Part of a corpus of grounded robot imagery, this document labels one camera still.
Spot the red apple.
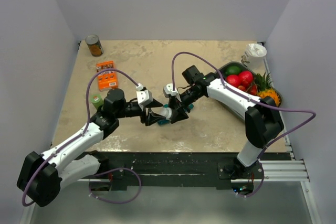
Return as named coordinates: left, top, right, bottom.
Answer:
left=238, top=70, right=254, bottom=86
left=226, top=74, right=241, bottom=88

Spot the teal weekly pill organizer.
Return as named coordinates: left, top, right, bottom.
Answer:
left=157, top=104, right=194, bottom=126

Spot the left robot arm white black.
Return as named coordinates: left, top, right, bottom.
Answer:
left=17, top=89, right=172, bottom=207

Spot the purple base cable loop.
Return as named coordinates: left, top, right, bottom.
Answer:
left=88, top=168, right=142, bottom=204

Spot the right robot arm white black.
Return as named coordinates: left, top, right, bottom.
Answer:
left=163, top=66, right=284, bottom=178

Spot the tin food can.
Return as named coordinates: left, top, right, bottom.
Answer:
left=85, top=35, right=103, bottom=57

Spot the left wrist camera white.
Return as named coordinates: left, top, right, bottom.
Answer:
left=136, top=83, right=153, bottom=110

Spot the orange snack box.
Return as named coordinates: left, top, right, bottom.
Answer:
left=96, top=61, right=118, bottom=91

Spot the white paper cup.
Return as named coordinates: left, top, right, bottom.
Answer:
left=240, top=43, right=267, bottom=70

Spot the small pineapple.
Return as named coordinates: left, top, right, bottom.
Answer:
left=255, top=72, right=282, bottom=107

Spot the green lime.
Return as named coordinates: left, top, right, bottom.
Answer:
left=225, top=65, right=242, bottom=76

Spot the grey fruit tray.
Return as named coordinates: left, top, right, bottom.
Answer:
left=216, top=61, right=284, bottom=124

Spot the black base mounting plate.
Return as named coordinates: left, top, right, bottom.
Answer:
left=79, top=151, right=290, bottom=191

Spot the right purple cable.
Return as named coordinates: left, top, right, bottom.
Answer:
left=171, top=52, right=317, bottom=161

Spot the aluminium rail frame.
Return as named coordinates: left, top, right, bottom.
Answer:
left=19, top=142, right=322, bottom=224

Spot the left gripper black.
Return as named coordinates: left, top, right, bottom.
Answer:
left=115, top=98, right=166, bottom=125

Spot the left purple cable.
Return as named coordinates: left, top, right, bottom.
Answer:
left=22, top=68, right=140, bottom=207

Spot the green tape roll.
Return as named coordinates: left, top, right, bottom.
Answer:
left=89, top=93, right=103, bottom=109

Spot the strawberry pile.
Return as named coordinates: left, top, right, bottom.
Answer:
left=238, top=83, right=258, bottom=95

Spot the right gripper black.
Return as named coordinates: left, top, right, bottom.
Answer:
left=166, top=87, right=203, bottom=123

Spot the white vitamin pill bottle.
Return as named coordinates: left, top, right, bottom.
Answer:
left=159, top=107, right=173, bottom=120

